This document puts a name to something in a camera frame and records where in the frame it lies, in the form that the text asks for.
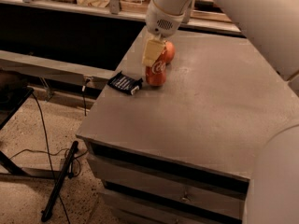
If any red apple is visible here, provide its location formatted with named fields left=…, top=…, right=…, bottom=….
left=165, top=41, right=176, bottom=63

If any black bar on floor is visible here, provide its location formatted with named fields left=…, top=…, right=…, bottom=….
left=41, top=141, right=78, bottom=222

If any black floor cable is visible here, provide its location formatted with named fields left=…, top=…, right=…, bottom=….
left=8, top=86, right=90, bottom=224

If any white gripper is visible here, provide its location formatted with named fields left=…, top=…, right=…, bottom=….
left=142, top=0, right=184, bottom=67

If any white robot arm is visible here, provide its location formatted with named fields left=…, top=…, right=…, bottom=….
left=142, top=0, right=299, bottom=224

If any red coke can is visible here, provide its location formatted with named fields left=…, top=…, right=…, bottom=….
left=146, top=50, right=166, bottom=87

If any grey drawer cabinet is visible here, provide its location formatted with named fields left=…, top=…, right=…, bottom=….
left=78, top=31, right=299, bottom=224

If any black side table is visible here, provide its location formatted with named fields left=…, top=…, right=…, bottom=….
left=0, top=70, right=60, bottom=179

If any grey metal shelf rail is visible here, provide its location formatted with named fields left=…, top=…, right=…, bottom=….
left=0, top=50, right=113, bottom=90

